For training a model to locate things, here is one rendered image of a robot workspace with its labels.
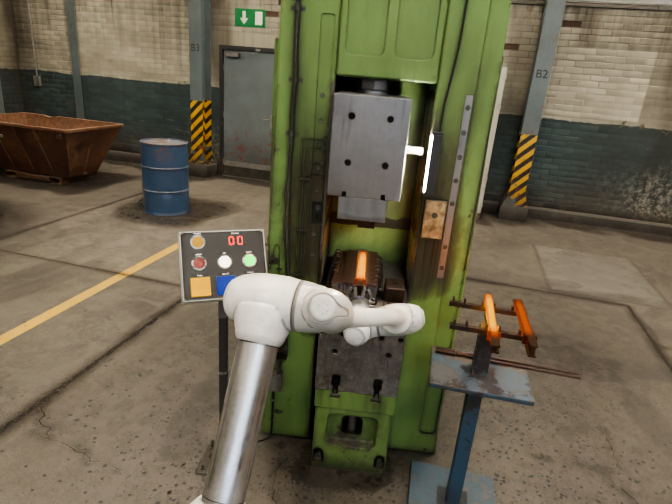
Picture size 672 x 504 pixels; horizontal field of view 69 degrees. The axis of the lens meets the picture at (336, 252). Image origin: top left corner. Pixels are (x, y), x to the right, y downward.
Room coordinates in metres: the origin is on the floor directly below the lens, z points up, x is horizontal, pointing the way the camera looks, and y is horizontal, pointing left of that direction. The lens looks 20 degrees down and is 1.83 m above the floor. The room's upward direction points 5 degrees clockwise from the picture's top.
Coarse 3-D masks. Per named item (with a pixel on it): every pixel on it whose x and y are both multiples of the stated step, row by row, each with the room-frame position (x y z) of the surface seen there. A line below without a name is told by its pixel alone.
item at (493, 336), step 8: (488, 296) 1.91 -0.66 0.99; (488, 304) 1.83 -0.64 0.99; (488, 312) 1.76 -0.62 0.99; (488, 320) 1.69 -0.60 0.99; (488, 328) 1.65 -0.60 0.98; (496, 328) 1.62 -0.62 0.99; (488, 336) 1.58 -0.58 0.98; (496, 336) 1.55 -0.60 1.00; (496, 344) 1.50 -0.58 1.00; (496, 352) 1.49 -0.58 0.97
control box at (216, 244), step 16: (208, 240) 1.84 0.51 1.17; (224, 240) 1.86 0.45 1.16; (256, 240) 1.91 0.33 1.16; (192, 256) 1.79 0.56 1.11; (208, 256) 1.81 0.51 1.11; (240, 256) 1.85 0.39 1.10; (256, 256) 1.88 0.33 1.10; (192, 272) 1.76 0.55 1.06; (208, 272) 1.78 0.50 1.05; (224, 272) 1.80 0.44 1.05; (240, 272) 1.82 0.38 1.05; (256, 272) 1.84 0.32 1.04
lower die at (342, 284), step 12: (348, 252) 2.33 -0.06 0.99; (372, 252) 2.35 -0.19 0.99; (336, 264) 2.17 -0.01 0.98; (348, 264) 2.16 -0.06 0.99; (372, 264) 2.18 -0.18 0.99; (336, 276) 2.02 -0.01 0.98; (348, 276) 2.01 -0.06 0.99; (372, 276) 2.03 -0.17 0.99; (336, 288) 1.95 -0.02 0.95; (348, 288) 1.95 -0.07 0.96; (372, 288) 1.95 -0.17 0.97
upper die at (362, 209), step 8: (344, 192) 2.03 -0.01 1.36; (344, 200) 1.95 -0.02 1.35; (352, 200) 1.95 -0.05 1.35; (360, 200) 1.95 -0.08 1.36; (368, 200) 1.95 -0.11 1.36; (376, 200) 1.95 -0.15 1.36; (384, 200) 1.95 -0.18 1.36; (344, 208) 1.95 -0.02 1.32; (352, 208) 1.95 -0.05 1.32; (360, 208) 1.95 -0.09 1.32; (368, 208) 1.95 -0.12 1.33; (376, 208) 1.95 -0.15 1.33; (384, 208) 1.94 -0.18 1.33; (344, 216) 1.95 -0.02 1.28; (352, 216) 1.95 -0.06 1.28; (360, 216) 1.95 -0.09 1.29; (368, 216) 1.95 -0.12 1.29; (376, 216) 1.95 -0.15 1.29; (384, 216) 1.94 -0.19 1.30
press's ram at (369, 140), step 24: (336, 96) 1.96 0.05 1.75; (360, 96) 1.95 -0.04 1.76; (384, 96) 1.99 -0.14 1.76; (336, 120) 1.96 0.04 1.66; (360, 120) 1.95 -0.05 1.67; (384, 120) 1.95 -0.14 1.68; (408, 120) 1.94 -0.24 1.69; (336, 144) 1.96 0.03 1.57; (360, 144) 1.95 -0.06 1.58; (384, 144) 1.95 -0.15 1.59; (336, 168) 1.96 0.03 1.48; (360, 168) 1.95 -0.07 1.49; (384, 168) 1.95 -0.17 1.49; (336, 192) 1.96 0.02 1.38; (360, 192) 1.95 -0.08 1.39; (384, 192) 1.94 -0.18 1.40
